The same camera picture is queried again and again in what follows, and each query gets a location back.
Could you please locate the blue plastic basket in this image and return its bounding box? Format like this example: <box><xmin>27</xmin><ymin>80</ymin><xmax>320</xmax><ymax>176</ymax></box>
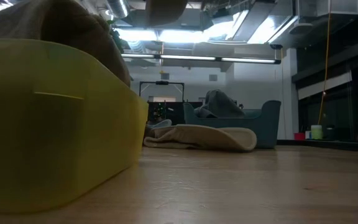
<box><xmin>183</xmin><ymin>100</ymin><xmax>282</xmax><ymax>149</ymax></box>

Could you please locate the khaki cap with white label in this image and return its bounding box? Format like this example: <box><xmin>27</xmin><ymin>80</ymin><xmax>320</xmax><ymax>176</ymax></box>
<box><xmin>144</xmin><ymin>0</ymin><xmax>188</xmax><ymax>27</ymax></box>

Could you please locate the yellow translucent plastic bin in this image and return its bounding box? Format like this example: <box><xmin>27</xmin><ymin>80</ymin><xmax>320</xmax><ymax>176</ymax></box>
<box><xmin>0</xmin><ymin>37</ymin><xmax>149</xmax><ymax>214</ymax></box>

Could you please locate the small green lit tree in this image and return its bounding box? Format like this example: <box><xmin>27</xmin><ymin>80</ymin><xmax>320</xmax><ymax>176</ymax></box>
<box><xmin>153</xmin><ymin>101</ymin><xmax>167</xmax><ymax>123</ymax></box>

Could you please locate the long ceiling light bar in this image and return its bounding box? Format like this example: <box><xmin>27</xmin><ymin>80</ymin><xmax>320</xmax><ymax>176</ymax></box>
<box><xmin>120</xmin><ymin>53</ymin><xmax>282</xmax><ymax>65</ymax></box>

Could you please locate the green potted plant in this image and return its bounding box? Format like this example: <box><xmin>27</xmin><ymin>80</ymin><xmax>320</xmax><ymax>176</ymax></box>
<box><xmin>108</xmin><ymin>19</ymin><xmax>124</xmax><ymax>54</ymax></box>

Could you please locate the green and white cup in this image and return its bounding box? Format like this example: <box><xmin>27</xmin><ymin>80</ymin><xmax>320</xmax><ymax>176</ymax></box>
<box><xmin>310</xmin><ymin>124</ymin><xmax>324</xmax><ymax>141</ymax></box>

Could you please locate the black frame stand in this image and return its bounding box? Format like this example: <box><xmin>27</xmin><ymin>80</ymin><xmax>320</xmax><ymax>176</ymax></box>
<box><xmin>139</xmin><ymin>80</ymin><xmax>185</xmax><ymax>102</ymax></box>

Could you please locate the silver ceiling duct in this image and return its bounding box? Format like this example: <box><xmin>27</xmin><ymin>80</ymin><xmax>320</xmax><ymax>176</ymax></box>
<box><xmin>106</xmin><ymin>0</ymin><xmax>130</xmax><ymax>19</ymax></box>

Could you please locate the black aluminium table frame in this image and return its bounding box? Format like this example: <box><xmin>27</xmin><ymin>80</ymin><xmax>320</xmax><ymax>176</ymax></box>
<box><xmin>277</xmin><ymin>139</ymin><xmax>358</xmax><ymax>154</ymax></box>

